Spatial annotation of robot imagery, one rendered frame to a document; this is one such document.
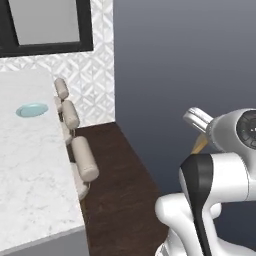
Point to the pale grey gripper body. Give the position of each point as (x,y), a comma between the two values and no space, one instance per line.
(197,118)

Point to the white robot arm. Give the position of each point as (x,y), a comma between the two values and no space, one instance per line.
(226,180)

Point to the light blue plate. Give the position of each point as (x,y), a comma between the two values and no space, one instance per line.
(32,109)

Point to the tan wooden object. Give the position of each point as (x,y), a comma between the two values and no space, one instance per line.
(200,144)

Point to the beige bar stool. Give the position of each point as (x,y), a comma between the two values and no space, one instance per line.
(85,159)
(70,114)
(61,88)

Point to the black framed window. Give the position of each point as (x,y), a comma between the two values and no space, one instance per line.
(46,23)

